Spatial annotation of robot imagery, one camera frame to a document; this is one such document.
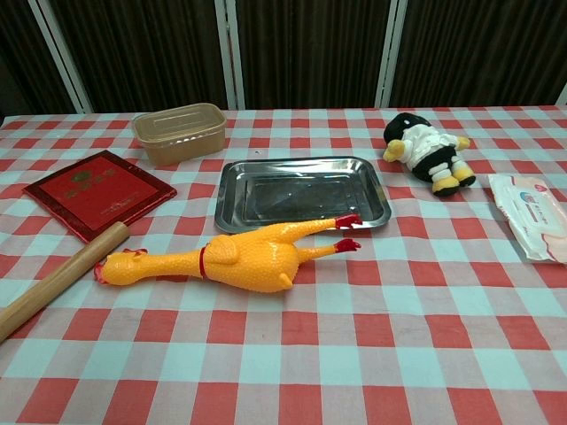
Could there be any yellow rubber chicken toy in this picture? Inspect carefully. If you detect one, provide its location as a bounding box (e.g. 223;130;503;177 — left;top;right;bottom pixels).
93;213;362;293

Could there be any stainless steel rectangular tray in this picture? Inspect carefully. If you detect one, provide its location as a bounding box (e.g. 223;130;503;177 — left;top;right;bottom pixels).
214;155;392;235

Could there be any brown rectangular food container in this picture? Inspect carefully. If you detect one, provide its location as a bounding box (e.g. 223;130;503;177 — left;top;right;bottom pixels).
131;102;228;167

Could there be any black-headed plush doll white shirt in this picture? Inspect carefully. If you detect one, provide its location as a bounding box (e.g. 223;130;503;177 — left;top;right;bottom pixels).
382;111;478;197

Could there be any red certificate booklet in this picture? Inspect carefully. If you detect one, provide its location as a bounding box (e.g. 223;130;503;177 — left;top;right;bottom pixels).
21;149;178;243

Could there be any wooden rolling pin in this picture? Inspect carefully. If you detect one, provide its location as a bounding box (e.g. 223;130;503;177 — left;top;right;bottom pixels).
0;220;130;345

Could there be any pink white wet wipes pack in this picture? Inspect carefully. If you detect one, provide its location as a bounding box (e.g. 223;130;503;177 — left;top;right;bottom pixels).
486;172;567;266

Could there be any white partition frame post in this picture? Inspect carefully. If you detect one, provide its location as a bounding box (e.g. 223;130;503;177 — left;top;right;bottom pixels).
374;0;409;108
214;0;245;110
27;0;94;114

